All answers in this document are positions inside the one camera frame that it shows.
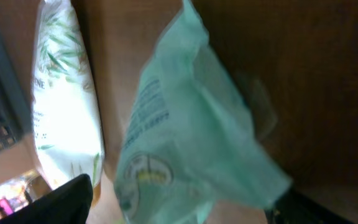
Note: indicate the white tube with gold cap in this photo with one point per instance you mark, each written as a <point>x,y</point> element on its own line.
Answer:
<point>67,128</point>

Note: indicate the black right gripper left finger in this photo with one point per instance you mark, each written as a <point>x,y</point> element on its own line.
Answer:
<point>68,204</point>

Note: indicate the teal snack packet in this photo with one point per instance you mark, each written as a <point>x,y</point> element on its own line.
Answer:
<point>190,140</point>

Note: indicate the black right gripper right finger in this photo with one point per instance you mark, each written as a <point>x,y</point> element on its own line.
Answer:
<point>294,208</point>

